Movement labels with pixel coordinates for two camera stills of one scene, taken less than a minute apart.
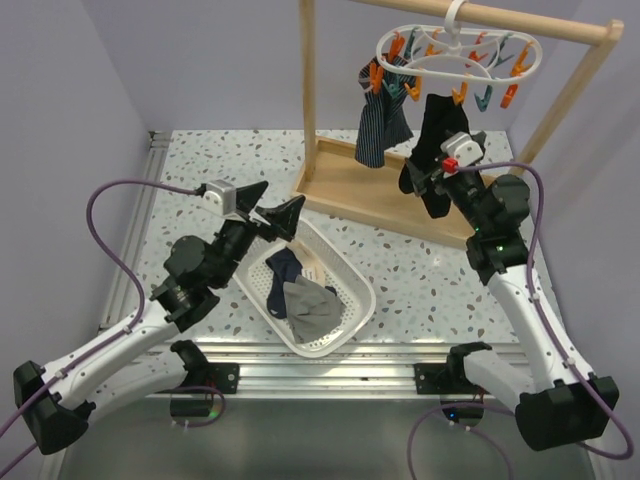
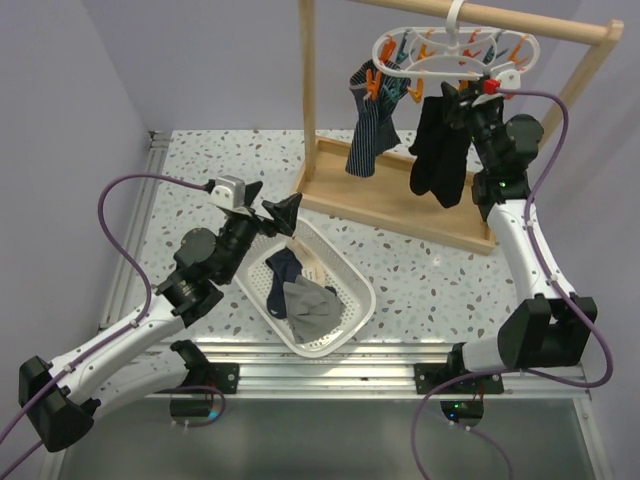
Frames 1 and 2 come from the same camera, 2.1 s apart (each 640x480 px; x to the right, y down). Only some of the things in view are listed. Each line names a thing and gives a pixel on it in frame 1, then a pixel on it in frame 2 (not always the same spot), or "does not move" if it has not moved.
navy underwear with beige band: x=292 y=261 does not move
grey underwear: x=312 y=308 does not move
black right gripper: x=420 y=179 to x=455 y=111
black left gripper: x=282 y=219 does not move
